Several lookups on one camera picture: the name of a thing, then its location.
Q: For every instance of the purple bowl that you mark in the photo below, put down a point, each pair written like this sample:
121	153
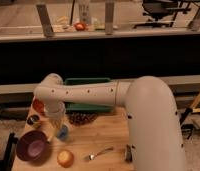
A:
31	145

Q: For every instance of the red apple on shelf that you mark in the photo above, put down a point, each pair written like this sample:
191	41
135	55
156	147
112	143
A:
80	26

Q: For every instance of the blue plastic cup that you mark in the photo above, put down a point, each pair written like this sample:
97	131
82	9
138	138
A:
62	133

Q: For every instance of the green plastic tray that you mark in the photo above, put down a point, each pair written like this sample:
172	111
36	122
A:
86	108

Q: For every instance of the orange round fruit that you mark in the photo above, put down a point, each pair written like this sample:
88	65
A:
65	158

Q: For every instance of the orange bowl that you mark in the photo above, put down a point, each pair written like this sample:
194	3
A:
38	106

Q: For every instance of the metal spoon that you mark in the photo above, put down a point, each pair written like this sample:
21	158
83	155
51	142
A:
93	156

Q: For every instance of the black office chair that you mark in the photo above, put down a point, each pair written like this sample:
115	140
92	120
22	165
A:
163	13

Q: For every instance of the wooden folding table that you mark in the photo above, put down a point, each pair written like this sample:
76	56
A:
108	130

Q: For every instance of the bunch of dark grapes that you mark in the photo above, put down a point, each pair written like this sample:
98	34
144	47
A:
79	119

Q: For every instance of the yellow banana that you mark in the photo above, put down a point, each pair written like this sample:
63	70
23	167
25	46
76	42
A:
50	138

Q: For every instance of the small dark round tin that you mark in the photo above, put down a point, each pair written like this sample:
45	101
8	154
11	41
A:
33	120

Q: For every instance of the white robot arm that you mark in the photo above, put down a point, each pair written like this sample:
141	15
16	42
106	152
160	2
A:
153	123

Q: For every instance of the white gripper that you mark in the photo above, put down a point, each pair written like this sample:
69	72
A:
56	122

